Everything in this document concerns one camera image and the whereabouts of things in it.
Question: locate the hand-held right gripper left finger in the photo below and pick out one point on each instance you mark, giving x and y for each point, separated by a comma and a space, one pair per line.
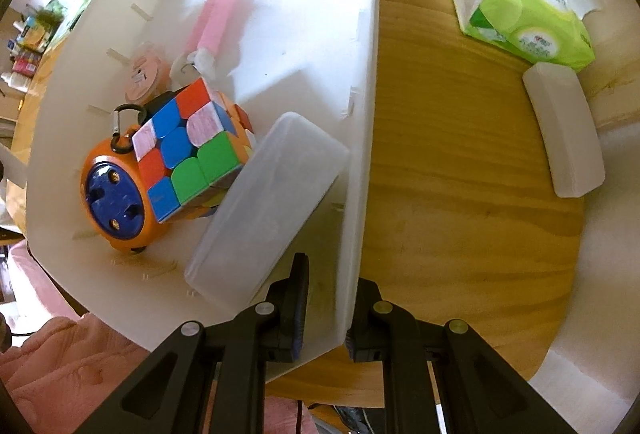
301, 314

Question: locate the white spray bottle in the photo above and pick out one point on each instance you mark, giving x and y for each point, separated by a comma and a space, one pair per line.
15, 81

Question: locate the red patterned can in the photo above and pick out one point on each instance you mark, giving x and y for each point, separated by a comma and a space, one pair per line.
25, 63

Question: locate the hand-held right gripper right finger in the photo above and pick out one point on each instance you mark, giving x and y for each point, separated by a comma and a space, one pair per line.
362, 324

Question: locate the multicolour puzzle cube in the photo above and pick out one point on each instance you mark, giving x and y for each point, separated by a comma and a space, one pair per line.
195, 149

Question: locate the translucent plastic box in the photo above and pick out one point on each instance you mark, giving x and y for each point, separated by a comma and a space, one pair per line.
270, 209

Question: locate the white floral cloth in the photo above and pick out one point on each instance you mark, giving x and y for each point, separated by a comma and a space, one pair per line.
610, 264

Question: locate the wooden desk hutch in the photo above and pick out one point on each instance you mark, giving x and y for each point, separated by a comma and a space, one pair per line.
615, 89

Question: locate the pink fleece clothing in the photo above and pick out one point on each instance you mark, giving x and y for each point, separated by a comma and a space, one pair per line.
65, 364

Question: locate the white plastic bin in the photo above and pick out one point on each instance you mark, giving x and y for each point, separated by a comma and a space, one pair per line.
280, 39

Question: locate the green tissue pack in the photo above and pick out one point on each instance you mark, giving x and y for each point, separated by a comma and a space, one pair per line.
525, 9

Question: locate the white frosted oblong case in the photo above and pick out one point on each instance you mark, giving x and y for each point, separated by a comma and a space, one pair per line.
565, 129

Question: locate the pink correction tape dispenser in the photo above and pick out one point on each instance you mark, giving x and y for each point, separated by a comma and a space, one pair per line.
145, 74

